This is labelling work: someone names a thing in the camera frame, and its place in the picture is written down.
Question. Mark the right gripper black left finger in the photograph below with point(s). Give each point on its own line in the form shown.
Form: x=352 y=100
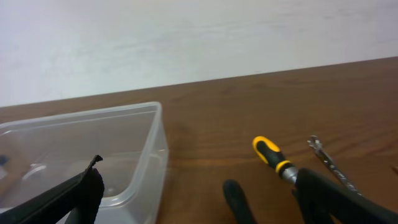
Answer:
x=78 y=199

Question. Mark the stubby yellow black screwdriver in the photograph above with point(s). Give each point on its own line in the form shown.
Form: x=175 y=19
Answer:
x=271 y=154

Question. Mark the clear plastic container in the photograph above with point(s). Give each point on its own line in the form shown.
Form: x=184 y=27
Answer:
x=38 y=154

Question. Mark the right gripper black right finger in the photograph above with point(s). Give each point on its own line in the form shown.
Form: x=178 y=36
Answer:
x=320 y=200

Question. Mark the silver combination wrench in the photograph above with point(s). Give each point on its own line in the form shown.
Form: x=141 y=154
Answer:
x=328 y=162

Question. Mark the slim black yellow screwdriver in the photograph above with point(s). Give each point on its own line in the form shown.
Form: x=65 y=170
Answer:
x=237 y=202

